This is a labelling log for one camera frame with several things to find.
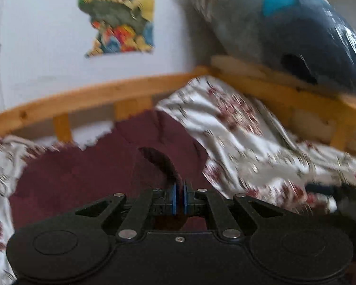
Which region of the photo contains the wooden bed frame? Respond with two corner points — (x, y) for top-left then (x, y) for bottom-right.
(0, 55), (356, 173)

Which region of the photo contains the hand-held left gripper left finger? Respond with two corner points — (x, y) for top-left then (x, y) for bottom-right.
(75, 183), (178, 242)

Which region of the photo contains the colourful wall poster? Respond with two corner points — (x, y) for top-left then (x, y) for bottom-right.
(78, 0), (155, 58)

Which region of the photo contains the floral satin bedspread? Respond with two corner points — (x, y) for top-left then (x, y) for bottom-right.
(0, 76), (356, 285)

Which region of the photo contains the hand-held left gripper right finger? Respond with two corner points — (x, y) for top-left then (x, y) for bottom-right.
(183, 180), (287, 242)

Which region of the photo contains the striped grey cloth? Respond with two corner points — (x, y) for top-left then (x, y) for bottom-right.
(188, 0), (226, 32)

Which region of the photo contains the maroon cloth garment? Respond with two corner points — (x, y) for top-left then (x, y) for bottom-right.
(9, 110), (226, 235)

